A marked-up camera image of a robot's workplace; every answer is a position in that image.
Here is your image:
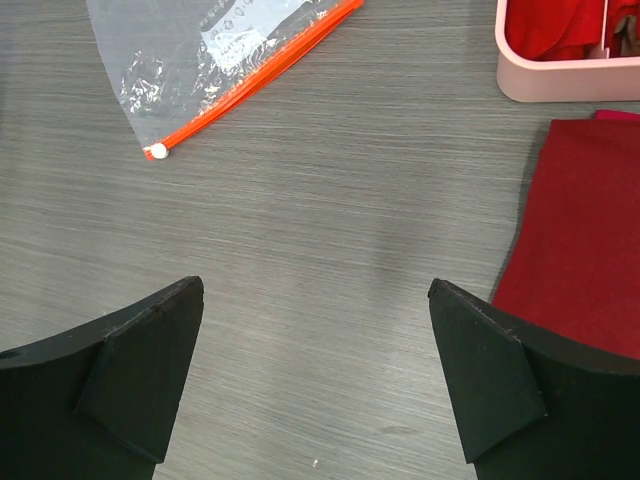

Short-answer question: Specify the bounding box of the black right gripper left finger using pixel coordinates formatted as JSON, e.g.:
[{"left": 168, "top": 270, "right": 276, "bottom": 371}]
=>
[{"left": 1, "top": 276, "right": 204, "bottom": 479}]

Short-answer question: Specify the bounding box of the dark red folded cloth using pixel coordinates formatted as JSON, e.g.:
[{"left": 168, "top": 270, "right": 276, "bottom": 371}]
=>
[{"left": 493, "top": 114, "right": 639, "bottom": 358}]

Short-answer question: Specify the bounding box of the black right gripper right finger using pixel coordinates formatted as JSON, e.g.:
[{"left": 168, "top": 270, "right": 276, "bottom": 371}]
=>
[{"left": 428, "top": 279, "right": 639, "bottom": 480}]

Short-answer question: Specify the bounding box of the pink divided storage box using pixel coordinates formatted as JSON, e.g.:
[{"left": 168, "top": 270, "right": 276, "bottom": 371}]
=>
[{"left": 495, "top": 1, "right": 639, "bottom": 103}]

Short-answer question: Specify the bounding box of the red cloth in box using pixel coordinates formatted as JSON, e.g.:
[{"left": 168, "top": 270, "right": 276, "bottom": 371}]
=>
[{"left": 505, "top": 0, "right": 639, "bottom": 61}]

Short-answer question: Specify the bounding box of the clear zip bag orange zipper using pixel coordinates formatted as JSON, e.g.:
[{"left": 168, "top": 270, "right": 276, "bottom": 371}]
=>
[{"left": 87, "top": 0, "right": 362, "bottom": 161}]

